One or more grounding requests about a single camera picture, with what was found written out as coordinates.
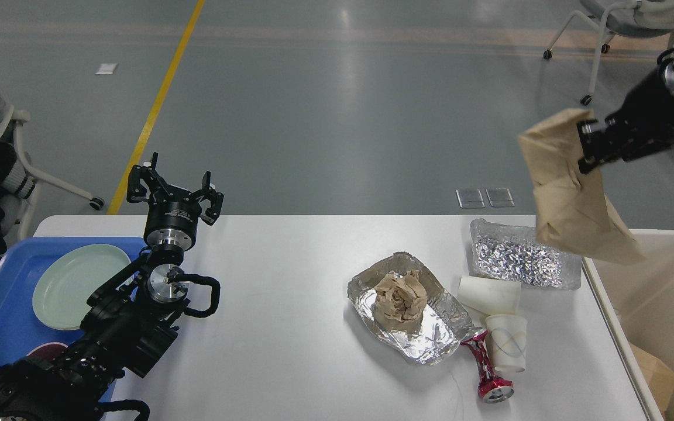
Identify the mint green plate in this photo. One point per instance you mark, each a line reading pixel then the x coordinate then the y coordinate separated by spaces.
pixel 60 297

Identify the aluminium foil tray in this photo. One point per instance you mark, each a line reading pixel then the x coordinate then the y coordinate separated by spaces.
pixel 443 325

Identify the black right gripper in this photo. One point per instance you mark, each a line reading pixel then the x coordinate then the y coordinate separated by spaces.
pixel 643 125

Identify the pink mug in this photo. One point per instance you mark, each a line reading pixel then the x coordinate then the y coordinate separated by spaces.
pixel 48 351

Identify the floor outlet plate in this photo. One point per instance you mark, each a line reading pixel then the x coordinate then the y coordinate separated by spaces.
pixel 500 197
pixel 470 198

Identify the crumpled brown paper ball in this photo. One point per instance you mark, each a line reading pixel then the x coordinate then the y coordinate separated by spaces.
pixel 401 297

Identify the right floor outlet plate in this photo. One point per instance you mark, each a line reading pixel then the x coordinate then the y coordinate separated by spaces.
pixel 500 197

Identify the brown paper bag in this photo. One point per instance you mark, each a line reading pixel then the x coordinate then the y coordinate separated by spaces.
pixel 573 213

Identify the left floor outlet plate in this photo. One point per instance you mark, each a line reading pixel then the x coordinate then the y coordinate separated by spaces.
pixel 470 198

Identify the white office chair left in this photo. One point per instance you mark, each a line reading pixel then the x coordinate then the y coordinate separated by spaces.
pixel 19 213

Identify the red snack wrapper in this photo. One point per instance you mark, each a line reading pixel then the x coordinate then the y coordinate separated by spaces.
pixel 492 388

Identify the clear plastic container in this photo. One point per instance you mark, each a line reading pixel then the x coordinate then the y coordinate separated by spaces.
pixel 512 253

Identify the blue plastic tray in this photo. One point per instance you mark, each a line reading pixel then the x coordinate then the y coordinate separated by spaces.
pixel 21 268

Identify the plain white paper cup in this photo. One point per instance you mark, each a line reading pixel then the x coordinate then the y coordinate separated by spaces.
pixel 489 296

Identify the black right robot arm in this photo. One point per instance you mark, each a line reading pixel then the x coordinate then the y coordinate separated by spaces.
pixel 644 124

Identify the grey office chair right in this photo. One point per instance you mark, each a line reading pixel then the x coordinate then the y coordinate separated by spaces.
pixel 630 19

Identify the beige plastic bin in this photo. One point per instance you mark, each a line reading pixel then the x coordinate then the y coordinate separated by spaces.
pixel 638 301

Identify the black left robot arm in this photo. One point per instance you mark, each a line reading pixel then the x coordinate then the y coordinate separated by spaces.
pixel 129 324

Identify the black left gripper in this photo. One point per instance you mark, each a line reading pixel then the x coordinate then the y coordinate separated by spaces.
pixel 173 212

